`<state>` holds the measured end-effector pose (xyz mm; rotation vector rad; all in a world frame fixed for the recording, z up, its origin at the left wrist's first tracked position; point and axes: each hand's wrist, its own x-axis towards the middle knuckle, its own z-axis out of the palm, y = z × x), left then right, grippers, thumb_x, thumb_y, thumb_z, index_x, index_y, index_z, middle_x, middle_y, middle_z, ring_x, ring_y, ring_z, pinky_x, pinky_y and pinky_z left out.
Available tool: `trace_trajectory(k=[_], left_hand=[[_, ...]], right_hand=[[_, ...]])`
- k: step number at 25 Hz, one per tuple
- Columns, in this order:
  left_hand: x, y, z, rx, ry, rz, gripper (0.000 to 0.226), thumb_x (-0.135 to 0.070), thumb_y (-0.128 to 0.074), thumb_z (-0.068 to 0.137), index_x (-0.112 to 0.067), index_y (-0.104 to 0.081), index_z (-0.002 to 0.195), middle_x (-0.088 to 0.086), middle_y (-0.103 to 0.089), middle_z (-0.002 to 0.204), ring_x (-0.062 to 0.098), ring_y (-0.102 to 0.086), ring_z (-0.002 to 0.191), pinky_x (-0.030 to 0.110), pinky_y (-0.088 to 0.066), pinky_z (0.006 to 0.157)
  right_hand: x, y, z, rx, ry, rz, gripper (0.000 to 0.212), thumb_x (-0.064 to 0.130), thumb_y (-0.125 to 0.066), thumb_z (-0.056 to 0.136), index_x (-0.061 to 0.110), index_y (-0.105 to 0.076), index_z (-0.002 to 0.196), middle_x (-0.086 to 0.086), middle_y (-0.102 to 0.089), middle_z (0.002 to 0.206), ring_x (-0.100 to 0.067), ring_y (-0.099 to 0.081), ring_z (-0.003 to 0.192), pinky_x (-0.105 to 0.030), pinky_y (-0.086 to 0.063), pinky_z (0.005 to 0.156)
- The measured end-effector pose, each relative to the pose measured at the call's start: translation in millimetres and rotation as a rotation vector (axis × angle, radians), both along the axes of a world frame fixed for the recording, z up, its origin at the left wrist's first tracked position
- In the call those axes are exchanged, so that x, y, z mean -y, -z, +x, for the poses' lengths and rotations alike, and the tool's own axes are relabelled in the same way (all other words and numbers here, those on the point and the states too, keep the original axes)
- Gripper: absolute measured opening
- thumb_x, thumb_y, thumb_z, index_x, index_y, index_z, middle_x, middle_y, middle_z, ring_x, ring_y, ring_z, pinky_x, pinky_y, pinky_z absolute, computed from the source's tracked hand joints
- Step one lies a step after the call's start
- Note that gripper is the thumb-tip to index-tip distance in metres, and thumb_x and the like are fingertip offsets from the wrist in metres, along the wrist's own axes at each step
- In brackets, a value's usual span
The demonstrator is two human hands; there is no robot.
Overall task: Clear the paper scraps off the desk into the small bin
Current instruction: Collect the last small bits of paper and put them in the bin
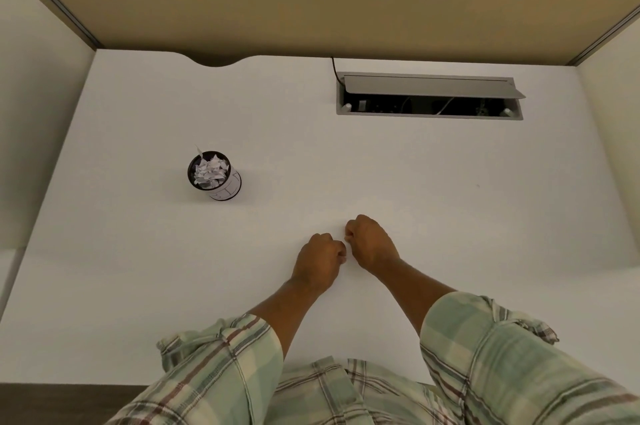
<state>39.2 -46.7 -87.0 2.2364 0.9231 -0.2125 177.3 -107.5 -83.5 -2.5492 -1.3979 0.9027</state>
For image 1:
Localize person's left hand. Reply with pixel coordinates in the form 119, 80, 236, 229
290, 233, 348, 297

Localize person's right hand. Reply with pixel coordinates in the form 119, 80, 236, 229
345, 214, 401, 275

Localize person's left forearm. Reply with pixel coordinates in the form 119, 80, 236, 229
247, 280, 321, 365

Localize person's right forearm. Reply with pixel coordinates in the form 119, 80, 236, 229
372, 256, 457, 339

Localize black cup with white label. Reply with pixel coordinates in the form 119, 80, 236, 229
187, 150, 243, 202

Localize green plaid shirt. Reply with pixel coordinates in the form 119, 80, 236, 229
106, 291, 640, 425

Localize grey desk cable box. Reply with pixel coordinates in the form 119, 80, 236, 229
335, 71, 527, 121

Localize pile of torn paper scraps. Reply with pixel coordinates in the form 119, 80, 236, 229
192, 143, 229, 189

